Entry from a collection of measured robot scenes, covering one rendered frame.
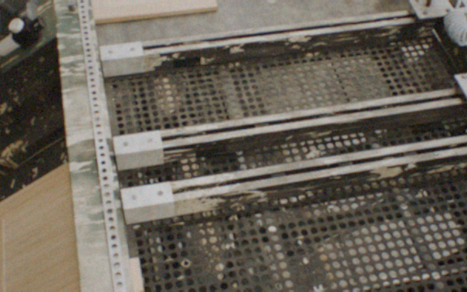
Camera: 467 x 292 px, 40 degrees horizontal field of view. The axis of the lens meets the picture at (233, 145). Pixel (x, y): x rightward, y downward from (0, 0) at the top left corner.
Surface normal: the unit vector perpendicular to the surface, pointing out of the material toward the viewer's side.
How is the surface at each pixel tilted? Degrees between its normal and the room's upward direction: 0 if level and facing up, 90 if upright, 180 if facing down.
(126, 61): 90
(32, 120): 90
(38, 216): 90
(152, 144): 56
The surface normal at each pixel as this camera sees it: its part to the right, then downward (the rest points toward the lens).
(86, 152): 0.05, -0.62
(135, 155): 0.22, 0.77
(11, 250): -0.50, -0.44
